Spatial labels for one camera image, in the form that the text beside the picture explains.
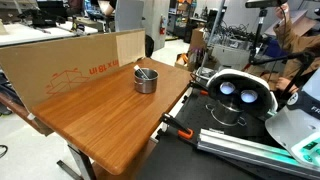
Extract small silver steel pot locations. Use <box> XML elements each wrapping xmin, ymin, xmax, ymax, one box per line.
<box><xmin>133</xmin><ymin>67</ymin><xmax>160</xmax><ymax>95</ymax></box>

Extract black orange bar clamp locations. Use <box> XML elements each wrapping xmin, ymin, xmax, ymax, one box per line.
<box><xmin>189</xmin><ymin>79</ymin><xmax>210</xmax><ymax>98</ymax></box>
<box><xmin>159</xmin><ymin>112</ymin><xmax>195</xmax><ymax>140</ymax></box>

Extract red fire extinguisher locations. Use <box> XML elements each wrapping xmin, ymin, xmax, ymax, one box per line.
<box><xmin>159</xmin><ymin>14</ymin><xmax>167</xmax><ymax>36</ymax></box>

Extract brown cardboard carton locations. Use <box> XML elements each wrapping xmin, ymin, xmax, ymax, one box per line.
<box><xmin>189</xmin><ymin>27</ymin><xmax>208</xmax><ymax>51</ymax></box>

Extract black perforated robot table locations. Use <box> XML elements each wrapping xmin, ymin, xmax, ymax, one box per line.
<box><xmin>134</xmin><ymin>87</ymin><xmax>320</xmax><ymax>180</ymax></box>

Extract slanted aluminium pole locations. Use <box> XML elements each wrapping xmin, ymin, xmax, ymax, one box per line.
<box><xmin>198</xmin><ymin>0</ymin><xmax>228</xmax><ymax>79</ymax></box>

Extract white VR headset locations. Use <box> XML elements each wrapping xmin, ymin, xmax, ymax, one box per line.
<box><xmin>205</xmin><ymin>68</ymin><xmax>279</xmax><ymax>118</ymax></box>

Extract metal table leg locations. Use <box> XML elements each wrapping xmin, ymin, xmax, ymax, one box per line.
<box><xmin>55</xmin><ymin>143</ymin><xmax>98</xmax><ymax>180</ymax></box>

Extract large flat cardboard box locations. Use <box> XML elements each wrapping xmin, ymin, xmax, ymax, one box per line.
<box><xmin>0</xmin><ymin>28</ymin><xmax>147</xmax><ymax>113</ymax></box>

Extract person in brown jacket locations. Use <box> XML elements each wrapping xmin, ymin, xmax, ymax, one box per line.
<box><xmin>273</xmin><ymin>4</ymin><xmax>320</xmax><ymax>94</ymax></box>

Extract white workbench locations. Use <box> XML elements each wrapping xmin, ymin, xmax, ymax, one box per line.
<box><xmin>0</xmin><ymin>21</ymin><xmax>99</xmax><ymax>48</ymax></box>

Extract wide steel pot wire handles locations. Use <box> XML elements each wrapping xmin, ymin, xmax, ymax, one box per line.
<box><xmin>205</xmin><ymin>99</ymin><xmax>248</xmax><ymax>128</ymax></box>

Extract aluminium extrusion rail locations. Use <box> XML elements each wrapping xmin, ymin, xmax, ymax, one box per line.
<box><xmin>196</xmin><ymin>128</ymin><xmax>320</xmax><ymax>179</ymax></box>

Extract black camera tripod stand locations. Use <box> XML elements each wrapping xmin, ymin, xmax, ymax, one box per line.
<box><xmin>248</xmin><ymin>8</ymin><xmax>316</xmax><ymax>101</ymax></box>

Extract black stereo camera bar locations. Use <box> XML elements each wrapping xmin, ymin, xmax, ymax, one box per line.
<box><xmin>244</xmin><ymin>0</ymin><xmax>289</xmax><ymax>9</ymax></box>

